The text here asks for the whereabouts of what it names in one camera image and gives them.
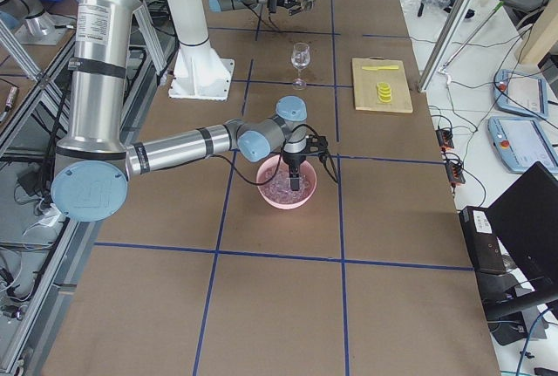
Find clear ice cubes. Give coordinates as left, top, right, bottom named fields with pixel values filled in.
left=260, top=168, right=313, bottom=204

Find far blue teach pendant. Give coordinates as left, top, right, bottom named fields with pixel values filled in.
left=493, top=69, right=548, bottom=120

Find blue teach pendant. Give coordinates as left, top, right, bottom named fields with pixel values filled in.
left=487, top=116, right=557, bottom=174
left=493, top=69, right=548, bottom=120

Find lemon slices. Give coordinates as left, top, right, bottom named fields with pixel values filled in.
left=376, top=82, right=392, bottom=104

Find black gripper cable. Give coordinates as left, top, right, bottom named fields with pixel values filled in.
left=213, top=133, right=340, bottom=186

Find pink bowl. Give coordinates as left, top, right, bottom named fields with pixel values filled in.
left=256, top=155, right=317, bottom=209

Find aluminium frame post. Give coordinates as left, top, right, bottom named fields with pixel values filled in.
left=418, top=0, right=471, bottom=92

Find near blue teach pendant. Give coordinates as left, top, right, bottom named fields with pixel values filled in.
left=487, top=116, right=557, bottom=174

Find wooden cutting board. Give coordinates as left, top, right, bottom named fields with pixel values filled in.
left=351, top=58, right=413, bottom=113

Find black monitor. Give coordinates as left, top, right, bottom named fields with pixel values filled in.
left=487, top=161, right=557, bottom=290

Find yellow plastic knife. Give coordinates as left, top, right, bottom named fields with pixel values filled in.
left=361, top=65, right=399, bottom=72

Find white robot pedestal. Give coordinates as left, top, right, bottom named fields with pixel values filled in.
left=167, top=0, right=235, bottom=101

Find metal reacher rod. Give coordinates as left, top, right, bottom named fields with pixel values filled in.
left=438, top=1, right=504, bottom=84

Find clear wine glass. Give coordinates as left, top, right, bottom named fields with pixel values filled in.
left=291, top=42, right=310, bottom=90

